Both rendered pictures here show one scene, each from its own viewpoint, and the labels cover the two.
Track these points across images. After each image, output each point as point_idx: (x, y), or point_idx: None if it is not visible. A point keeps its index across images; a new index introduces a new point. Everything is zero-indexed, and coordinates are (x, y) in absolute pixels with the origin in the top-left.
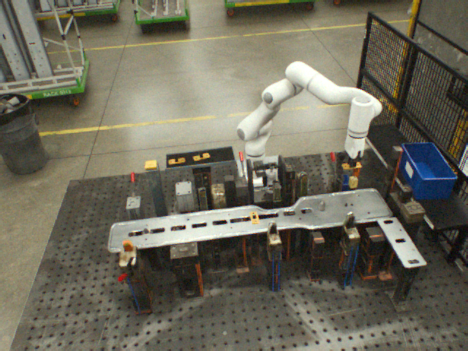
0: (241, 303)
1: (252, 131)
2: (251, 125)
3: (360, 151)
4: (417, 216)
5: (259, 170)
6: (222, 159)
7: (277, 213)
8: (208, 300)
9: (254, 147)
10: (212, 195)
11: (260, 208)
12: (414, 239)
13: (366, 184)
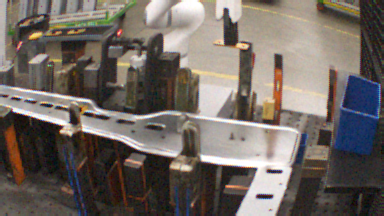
0: (43, 211)
1: (156, 11)
2: (157, 3)
3: (229, 9)
4: (315, 167)
5: (114, 46)
6: (92, 34)
7: (110, 116)
8: (21, 192)
9: (164, 42)
10: (56, 72)
11: (95, 105)
12: (309, 212)
13: (329, 158)
